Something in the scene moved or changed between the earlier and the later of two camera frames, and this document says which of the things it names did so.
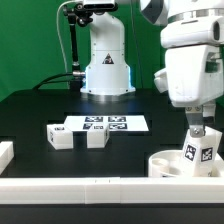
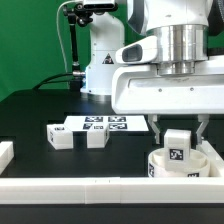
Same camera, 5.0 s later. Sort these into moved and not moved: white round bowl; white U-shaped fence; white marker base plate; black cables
Moved: white round bowl
Not moved: black cables; white U-shaped fence; white marker base plate
